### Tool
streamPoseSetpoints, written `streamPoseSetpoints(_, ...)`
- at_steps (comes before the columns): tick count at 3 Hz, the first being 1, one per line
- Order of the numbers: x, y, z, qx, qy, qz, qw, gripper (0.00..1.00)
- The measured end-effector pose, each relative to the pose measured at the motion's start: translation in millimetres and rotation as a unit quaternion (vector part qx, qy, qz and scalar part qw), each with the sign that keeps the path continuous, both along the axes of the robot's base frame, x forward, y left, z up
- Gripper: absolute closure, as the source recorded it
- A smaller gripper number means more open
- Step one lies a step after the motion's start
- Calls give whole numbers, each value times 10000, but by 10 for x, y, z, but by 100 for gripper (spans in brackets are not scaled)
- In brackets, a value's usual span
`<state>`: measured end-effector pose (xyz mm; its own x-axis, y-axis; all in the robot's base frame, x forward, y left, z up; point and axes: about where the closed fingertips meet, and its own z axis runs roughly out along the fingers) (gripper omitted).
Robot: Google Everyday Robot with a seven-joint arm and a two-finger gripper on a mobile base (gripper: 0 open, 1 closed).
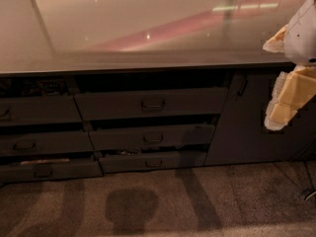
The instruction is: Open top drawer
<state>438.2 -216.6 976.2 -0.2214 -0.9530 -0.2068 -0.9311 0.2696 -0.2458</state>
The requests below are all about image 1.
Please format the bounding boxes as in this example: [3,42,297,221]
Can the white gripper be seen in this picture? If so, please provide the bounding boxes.
[263,0,316,131]

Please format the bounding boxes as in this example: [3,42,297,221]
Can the grey drawer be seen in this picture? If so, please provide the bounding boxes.
[0,158,103,184]
[89,124,215,150]
[99,150,206,173]
[0,131,93,156]
[74,88,228,120]
[0,96,81,126]

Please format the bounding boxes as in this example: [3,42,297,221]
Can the dark items in left drawer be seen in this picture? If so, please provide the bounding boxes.
[0,78,68,98]

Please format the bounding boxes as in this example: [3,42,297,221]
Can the grey cabinet door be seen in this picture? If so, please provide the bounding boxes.
[205,70,316,165]

